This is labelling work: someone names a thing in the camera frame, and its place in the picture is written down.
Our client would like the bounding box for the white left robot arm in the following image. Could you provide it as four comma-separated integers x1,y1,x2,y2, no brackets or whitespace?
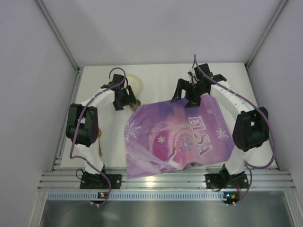
65,74,136,174

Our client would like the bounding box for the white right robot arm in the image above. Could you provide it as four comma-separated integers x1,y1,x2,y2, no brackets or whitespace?
171,63,269,179

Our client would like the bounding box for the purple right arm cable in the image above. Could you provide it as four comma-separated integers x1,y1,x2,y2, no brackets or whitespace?
187,54,277,201

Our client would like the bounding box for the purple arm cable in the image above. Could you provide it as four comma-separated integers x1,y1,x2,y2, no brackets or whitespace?
70,67,128,204
187,54,277,201

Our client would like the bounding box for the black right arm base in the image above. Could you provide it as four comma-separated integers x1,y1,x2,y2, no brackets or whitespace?
205,172,249,191

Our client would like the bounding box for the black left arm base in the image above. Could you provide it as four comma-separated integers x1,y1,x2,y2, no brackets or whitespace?
80,172,122,190

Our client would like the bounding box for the aluminium mounting rail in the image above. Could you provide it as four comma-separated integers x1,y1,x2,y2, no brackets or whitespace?
38,167,295,191

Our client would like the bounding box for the cream round plate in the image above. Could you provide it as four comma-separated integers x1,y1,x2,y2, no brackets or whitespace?
126,74,143,97

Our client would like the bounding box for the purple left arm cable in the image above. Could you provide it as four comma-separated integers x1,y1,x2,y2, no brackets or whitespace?
70,67,128,204

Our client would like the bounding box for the purple Elsa placemat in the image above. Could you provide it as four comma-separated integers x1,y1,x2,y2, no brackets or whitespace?
125,95,235,178

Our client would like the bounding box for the small metal cup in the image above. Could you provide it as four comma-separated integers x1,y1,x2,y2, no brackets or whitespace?
129,99,142,112

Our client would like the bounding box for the gold spoon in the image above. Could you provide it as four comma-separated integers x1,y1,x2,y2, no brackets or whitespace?
98,128,103,157

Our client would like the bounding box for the white slotted cable duct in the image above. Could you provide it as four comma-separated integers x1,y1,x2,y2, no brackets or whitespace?
47,191,238,201

